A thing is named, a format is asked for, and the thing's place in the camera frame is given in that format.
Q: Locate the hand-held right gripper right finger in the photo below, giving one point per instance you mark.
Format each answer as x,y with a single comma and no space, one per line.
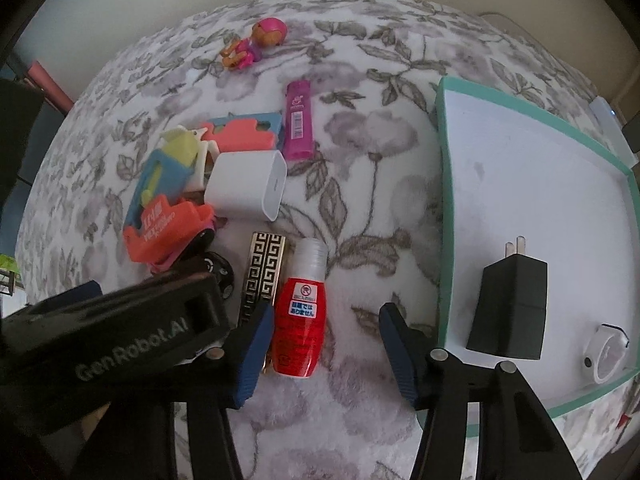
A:
400,355

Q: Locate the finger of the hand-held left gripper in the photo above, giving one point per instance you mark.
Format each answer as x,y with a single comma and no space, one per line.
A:
80,291

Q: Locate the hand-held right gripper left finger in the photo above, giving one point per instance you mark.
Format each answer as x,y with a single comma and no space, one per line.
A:
251,360

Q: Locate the red bottle with clear cap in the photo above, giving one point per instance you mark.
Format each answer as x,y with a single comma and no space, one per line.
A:
297,330

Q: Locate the gold and black patterned lighter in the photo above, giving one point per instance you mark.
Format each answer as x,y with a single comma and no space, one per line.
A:
260,270

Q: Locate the black toy car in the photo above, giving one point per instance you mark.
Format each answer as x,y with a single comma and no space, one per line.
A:
217,267

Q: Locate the orange toy boat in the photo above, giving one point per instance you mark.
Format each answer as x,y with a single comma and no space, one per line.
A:
165,230

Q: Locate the blue block with orange piece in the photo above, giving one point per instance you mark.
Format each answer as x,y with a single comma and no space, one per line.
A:
167,170

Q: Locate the white charger adapter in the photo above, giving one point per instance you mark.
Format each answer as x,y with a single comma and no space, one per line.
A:
245,187

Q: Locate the white tray with teal rim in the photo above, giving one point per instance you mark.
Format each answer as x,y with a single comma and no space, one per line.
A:
525,185

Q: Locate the green object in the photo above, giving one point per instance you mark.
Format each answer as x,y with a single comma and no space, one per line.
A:
6,262

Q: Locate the black charger adapter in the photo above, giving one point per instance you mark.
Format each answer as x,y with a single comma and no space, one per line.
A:
510,310

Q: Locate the floral blanket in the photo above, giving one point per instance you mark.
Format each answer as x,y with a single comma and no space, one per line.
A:
375,185

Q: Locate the dark furniture panel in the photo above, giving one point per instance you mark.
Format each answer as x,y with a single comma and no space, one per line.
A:
17,125

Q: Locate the white round cap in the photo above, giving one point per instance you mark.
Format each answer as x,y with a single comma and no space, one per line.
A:
607,355

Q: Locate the pink roll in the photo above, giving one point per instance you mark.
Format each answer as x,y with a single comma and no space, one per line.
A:
47,82

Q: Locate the orange and blue foam block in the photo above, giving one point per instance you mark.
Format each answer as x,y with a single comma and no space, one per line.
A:
240,137

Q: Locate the pink lighter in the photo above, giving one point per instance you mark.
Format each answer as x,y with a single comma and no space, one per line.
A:
297,125

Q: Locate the pink helmet doll toy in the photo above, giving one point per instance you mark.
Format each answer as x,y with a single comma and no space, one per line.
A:
272,30

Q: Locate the white plastic frame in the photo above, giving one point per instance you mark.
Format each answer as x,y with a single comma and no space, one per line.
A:
199,172

